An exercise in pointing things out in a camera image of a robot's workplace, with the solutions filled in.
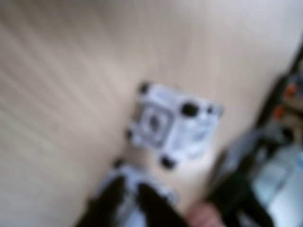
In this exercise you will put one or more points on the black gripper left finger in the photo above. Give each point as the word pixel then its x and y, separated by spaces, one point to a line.
pixel 106 205

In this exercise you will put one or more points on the speckled black gripper right finger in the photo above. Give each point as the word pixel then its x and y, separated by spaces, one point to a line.
pixel 158 212

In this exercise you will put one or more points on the white cube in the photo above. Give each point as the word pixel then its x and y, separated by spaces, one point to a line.
pixel 189 132
pixel 131 170

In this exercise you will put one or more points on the white cube, lamp-like glyph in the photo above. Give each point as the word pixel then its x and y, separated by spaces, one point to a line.
pixel 131 170

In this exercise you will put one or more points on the black stand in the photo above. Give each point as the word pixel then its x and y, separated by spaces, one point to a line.
pixel 232 201

